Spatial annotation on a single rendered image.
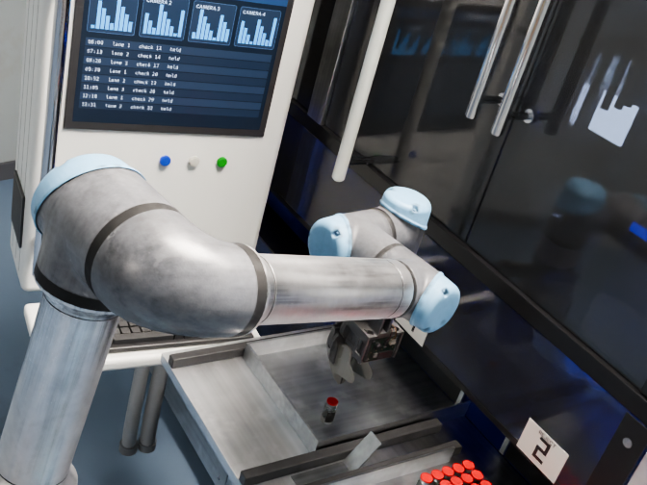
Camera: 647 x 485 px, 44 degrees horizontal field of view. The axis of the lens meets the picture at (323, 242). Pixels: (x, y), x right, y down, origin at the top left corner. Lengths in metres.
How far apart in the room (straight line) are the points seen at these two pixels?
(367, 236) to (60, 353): 0.43
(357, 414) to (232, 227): 0.53
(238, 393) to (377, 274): 0.55
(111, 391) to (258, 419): 1.37
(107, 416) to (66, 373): 1.73
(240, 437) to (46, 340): 0.53
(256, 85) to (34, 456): 0.90
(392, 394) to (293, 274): 0.73
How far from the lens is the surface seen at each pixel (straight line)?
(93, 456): 2.52
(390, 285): 0.96
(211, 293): 0.76
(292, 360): 1.53
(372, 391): 1.52
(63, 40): 1.42
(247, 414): 1.40
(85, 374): 0.92
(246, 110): 1.63
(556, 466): 1.32
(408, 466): 1.38
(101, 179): 0.83
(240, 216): 1.75
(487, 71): 1.26
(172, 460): 2.53
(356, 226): 1.09
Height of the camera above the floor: 1.81
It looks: 28 degrees down
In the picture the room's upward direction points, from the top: 16 degrees clockwise
